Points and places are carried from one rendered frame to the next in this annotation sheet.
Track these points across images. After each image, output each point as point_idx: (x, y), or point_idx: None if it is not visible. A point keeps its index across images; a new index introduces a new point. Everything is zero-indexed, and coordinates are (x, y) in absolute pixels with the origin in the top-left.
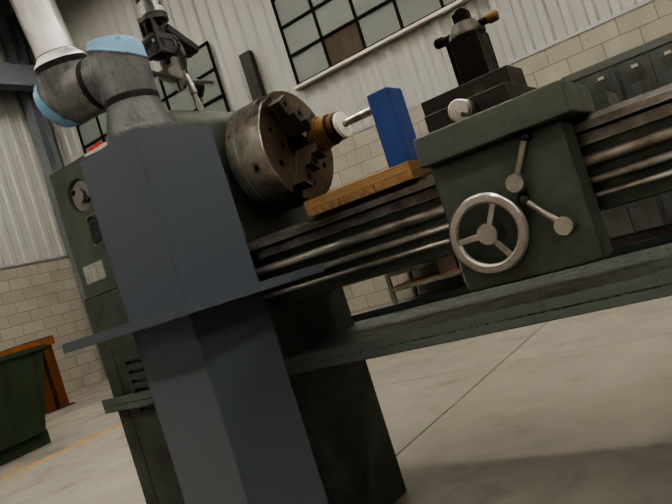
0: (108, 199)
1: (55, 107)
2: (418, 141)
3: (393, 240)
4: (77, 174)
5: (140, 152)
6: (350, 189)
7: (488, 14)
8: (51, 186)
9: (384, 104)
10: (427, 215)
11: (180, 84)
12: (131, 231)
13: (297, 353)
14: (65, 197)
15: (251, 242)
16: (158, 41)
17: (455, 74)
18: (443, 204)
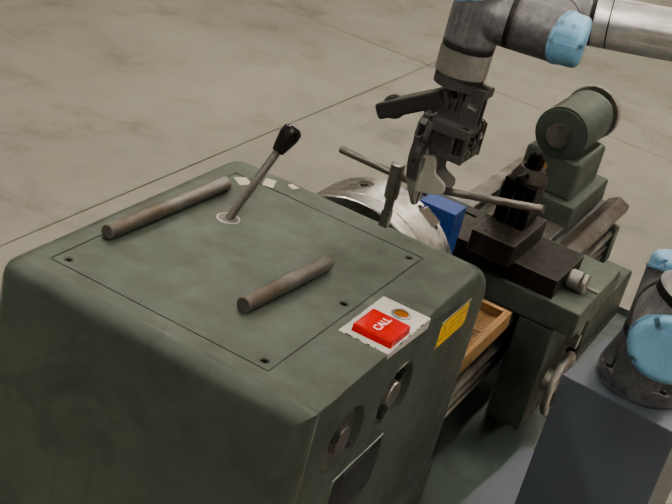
0: (668, 469)
1: None
2: (581, 316)
3: (461, 388)
4: (362, 397)
5: None
6: (481, 345)
7: (545, 165)
8: (309, 436)
9: (458, 226)
10: (488, 359)
11: (420, 193)
12: (660, 496)
13: None
14: (322, 453)
15: None
16: (482, 140)
17: (525, 219)
18: (543, 360)
